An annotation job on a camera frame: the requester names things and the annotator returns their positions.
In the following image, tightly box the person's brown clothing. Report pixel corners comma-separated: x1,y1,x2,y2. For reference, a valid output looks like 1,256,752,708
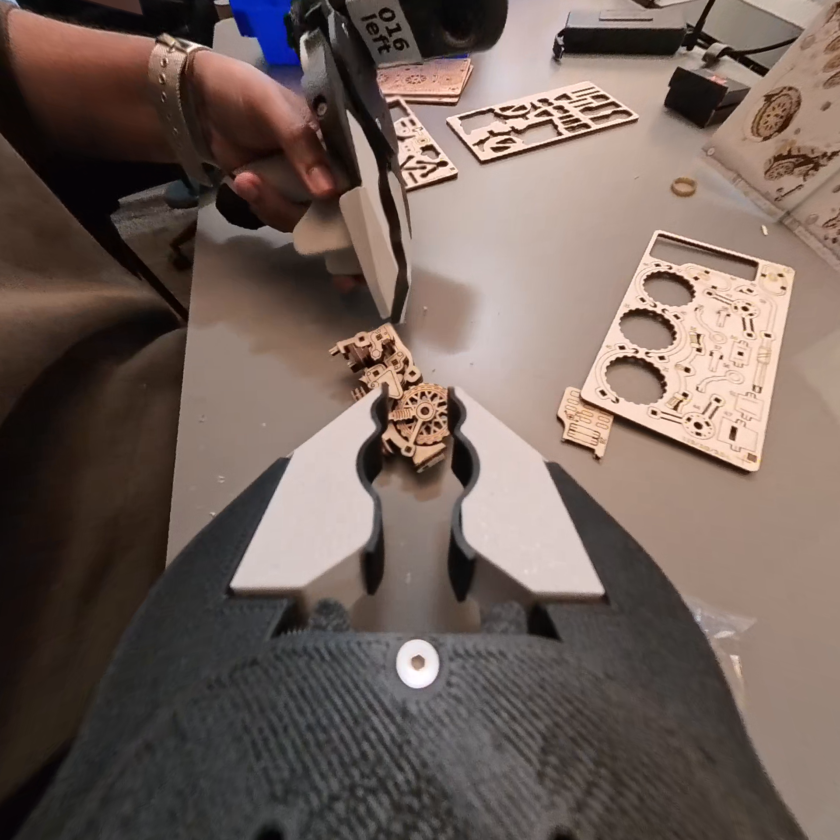
0,131,191,808

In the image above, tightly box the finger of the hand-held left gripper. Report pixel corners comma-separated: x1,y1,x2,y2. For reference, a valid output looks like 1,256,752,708
377,98,414,326
339,112,403,324

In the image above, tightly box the stack of brown wooden sheets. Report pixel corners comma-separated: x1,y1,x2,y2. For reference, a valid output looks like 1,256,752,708
377,58,473,106

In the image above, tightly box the black box with red label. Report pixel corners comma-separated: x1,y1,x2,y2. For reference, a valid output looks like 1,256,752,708
664,66,762,129

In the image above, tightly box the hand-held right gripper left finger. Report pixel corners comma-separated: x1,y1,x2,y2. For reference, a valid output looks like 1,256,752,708
228,386,389,621

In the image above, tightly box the grey desk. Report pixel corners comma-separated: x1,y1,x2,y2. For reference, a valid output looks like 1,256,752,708
165,0,840,840

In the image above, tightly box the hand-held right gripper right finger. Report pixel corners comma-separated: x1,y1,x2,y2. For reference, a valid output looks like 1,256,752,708
449,386,607,621

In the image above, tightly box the beige watch strap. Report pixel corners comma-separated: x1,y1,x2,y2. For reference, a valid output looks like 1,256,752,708
147,33,214,188

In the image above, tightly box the person's left forearm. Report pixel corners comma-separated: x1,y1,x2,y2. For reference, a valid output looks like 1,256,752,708
0,0,198,168

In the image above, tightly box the emptied wooden puzzle sheet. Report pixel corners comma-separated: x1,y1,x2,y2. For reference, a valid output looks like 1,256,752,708
446,80,641,164

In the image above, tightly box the clear plastic bag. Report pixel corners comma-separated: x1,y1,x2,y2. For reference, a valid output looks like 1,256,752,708
682,594,756,697

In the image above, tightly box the wooden model engine block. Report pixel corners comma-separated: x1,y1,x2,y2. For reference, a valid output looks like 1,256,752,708
328,323,421,403

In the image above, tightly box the black power adapter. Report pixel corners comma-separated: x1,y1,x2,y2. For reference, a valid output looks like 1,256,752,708
554,12,686,60

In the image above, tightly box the person's left hand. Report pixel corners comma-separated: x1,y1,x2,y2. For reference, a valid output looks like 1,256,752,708
190,66,365,293

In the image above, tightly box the blue plastic bin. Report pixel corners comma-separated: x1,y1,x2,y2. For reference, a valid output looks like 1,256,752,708
239,0,303,67

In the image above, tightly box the black cable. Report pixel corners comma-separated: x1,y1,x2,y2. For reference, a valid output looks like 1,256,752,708
682,0,818,67

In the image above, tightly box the wooden sheet with round holes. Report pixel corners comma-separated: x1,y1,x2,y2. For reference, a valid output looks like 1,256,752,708
581,230,796,473

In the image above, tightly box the wooden gear assembly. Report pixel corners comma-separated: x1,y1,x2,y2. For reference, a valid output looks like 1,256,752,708
379,382,460,472

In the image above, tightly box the small wooden slotted piece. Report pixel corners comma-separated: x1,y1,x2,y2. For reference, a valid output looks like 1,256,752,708
556,387,614,459

